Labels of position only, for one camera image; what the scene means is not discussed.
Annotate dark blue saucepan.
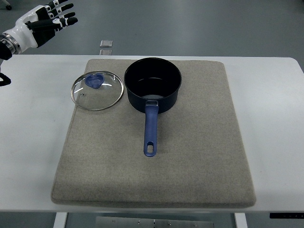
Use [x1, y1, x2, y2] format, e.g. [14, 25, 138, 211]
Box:
[124, 57, 182, 157]

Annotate metal table base plate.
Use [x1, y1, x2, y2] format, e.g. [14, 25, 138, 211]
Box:
[95, 216, 214, 228]

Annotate white left table leg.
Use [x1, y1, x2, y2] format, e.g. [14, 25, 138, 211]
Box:
[53, 212, 67, 228]

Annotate black cable loop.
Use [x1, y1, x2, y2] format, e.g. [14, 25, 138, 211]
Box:
[0, 72, 12, 87]

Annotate white table leg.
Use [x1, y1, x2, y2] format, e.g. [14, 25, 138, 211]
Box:
[234, 213, 248, 228]
[53, 212, 67, 228]

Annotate black table control panel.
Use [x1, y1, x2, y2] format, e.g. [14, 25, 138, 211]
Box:
[269, 212, 304, 219]

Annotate beige fabric mat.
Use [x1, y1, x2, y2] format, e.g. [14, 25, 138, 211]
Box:
[51, 60, 256, 208]

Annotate white right table leg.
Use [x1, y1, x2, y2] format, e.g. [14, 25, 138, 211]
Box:
[234, 213, 248, 228]

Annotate glass lid with blue knob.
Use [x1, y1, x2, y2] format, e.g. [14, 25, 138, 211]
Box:
[70, 70, 124, 111]

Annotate upper silver floor plate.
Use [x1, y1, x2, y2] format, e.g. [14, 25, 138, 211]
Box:
[100, 40, 113, 48]

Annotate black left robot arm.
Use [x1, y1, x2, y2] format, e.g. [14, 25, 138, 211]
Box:
[0, 35, 12, 64]

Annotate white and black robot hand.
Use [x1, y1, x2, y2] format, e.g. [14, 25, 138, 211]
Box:
[1, 0, 78, 55]

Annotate silver floor plate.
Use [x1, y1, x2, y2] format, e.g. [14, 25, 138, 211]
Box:
[99, 49, 112, 56]
[100, 40, 113, 48]

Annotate lower silver floor plate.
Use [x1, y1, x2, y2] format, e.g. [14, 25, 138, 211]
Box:
[99, 49, 112, 56]

